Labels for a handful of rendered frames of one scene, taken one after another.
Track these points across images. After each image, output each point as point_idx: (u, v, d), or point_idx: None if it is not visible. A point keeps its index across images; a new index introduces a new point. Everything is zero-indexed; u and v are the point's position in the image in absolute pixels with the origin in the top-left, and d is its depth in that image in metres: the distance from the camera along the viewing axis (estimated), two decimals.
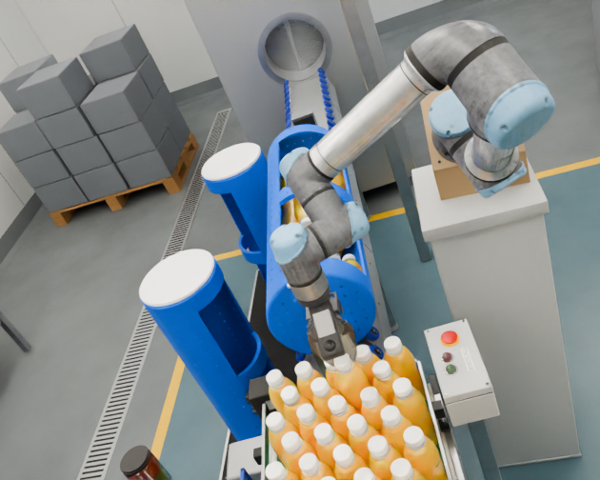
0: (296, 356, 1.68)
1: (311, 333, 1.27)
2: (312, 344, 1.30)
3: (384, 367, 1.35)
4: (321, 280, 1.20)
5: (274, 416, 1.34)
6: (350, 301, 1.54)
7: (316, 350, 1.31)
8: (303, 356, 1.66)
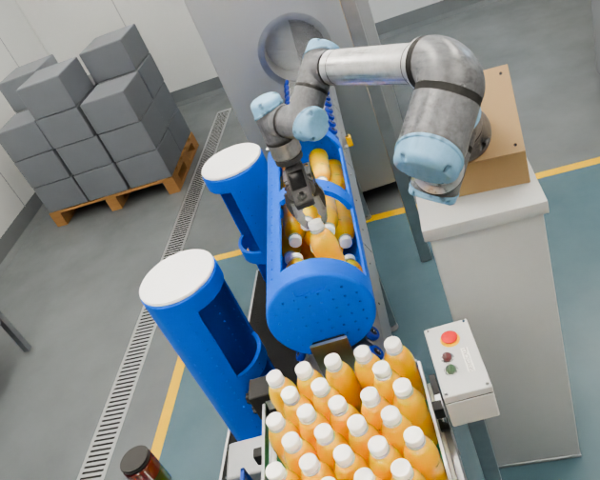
0: (296, 356, 1.68)
1: (288, 193, 1.50)
2: (289, 205, 1.52)
3: (384, 367, 1.35)
4: (294, 142, 1.43)
5: (274, 416, 1.34)
6: (350, 301, 1.54)
7: (292, 210, 1.53)
8: (303, 356, 1.66)
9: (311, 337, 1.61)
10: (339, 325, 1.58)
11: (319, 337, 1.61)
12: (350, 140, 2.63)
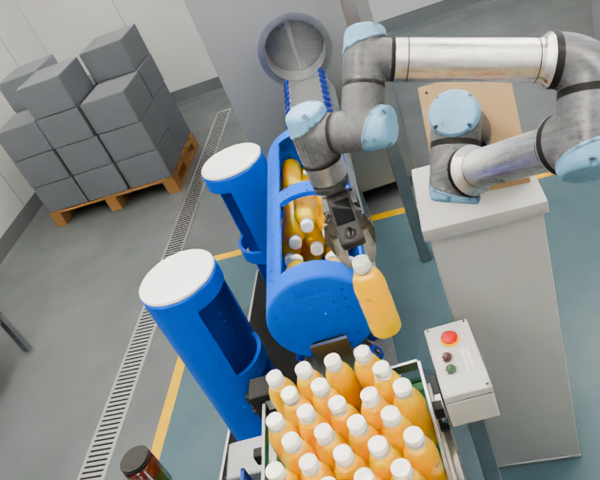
0: (296, 354, 1.68)
1: (329, 228, 1.20)
2: (330, 241, 1.22)
3: (384, 367, 1.35)
4: (340, 164, 1.12)
5: (274, 416, 1.34)
6: (350, 304, 1.53)
7: (333, 248, 1.23)
8: (302, 359, 1.66)
9: (311, 340, 1.60)
10: (340, 328, 1.58)
11: (319, 340, 1.60)
12: None
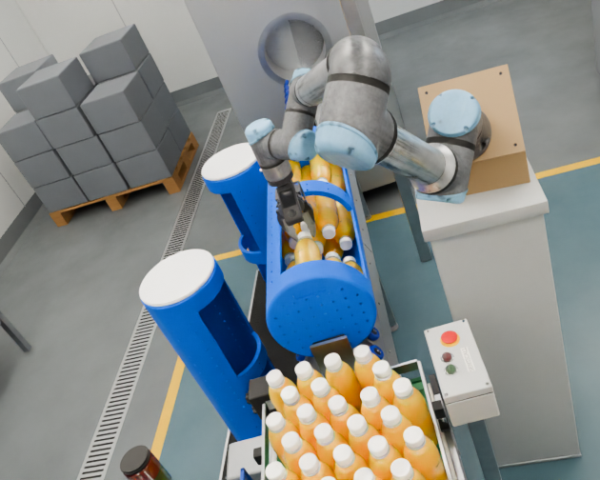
0: (296, 354, 1.68)
1: (279, 210, 1.63)
2: (280, 220, 1.66)
3: (384, 367, 1.35)
4: (285, 164, 1.56)
5: (274, 416, 1.34)
6: (350, 304, 1.53)
7: (284, 226, 1.67)
8: (302, 359, 1.66)
9: (311, 340, 1.60)
10: (340, 328, 1.58)
11: (319, 340, 1.60)
12: None
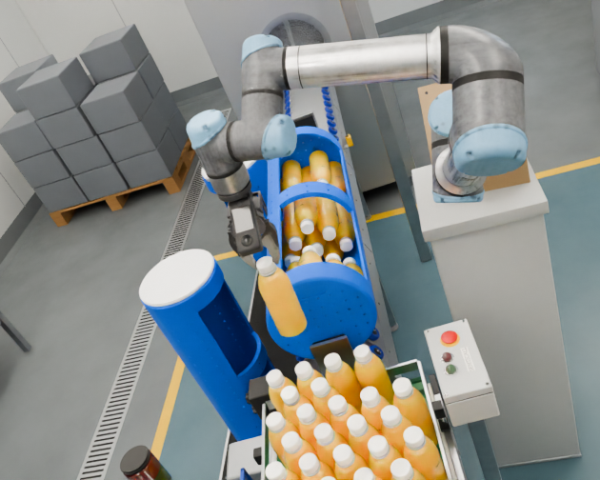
0: None
1: (231, 231, 1.23)
2: (233, 243, 1.26)
3: (268, 262, 1.30)
4: (241, 172, 1.15)
5: (274, 416, 1.34)
6: (350, 306, 1.53)
7: (237, 250, 1.27)
8: (301, 360, 1.66)
9: (311, 342, 1.59)
10: (340, 330, 1.57)
11: None
12: (350, 140, 2.63)
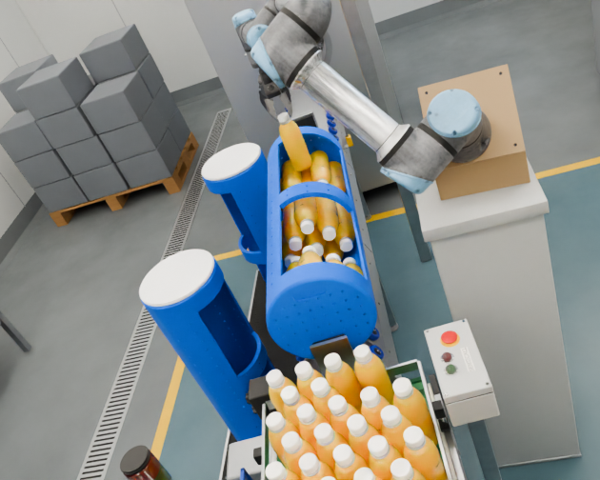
0: None
1: (261, 90, 1.97)
2: (262, 100, 2.00)
3: (285, 114, 2.03)
4: None
5: (274, 416, 1.34)
6: (350, 306, 1.53)
7: (265, 105, 2.01)
8: (301, 360, 1.66)
9: (311, 342, 1.59)
10: (340, 330, 1.57)
11: None
12: (350, 140, 2.63)
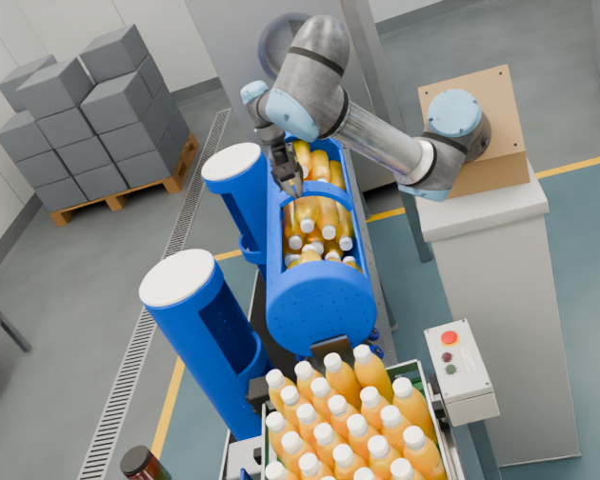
0: (296, 354, 1.69)
1: (272, 170, 1.74)
2: (276, 180, 1.76)
3: (305, 173, 2.06)
4: None
5: (274, 416, 1.34)
6: (350, 304, 1.53)
7: (280, 185, 1.77)
8: (302, 359, 1.66)
9: (311, 341, 1.60)
10: (340, 328, 1.58)
11: (319, 340, 1.60)
12: None
